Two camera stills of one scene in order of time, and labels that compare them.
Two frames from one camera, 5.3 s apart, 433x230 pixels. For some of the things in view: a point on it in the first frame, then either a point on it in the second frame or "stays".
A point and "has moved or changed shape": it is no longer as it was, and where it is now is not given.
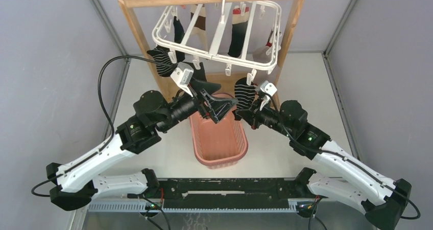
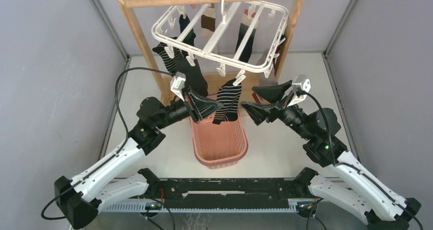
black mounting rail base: (213, 194) stays
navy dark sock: (178, 35) -> (190, 39)
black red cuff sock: (239, 31) -> (245, 24)
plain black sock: (198, 73) has moved or changed shape
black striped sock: (161, 54) has moved or changed shape
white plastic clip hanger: (198, 23) stays
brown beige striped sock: (197, 38) -> (208, 20)
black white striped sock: (244, 93) has moved or changed shape
